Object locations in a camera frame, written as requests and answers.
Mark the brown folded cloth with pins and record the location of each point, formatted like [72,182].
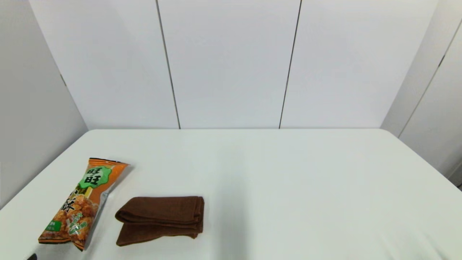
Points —
[162,216]

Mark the orange snack bag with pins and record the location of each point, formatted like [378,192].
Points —
[83,206]

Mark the black and silver left robot arm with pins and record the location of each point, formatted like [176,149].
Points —
[32,257]

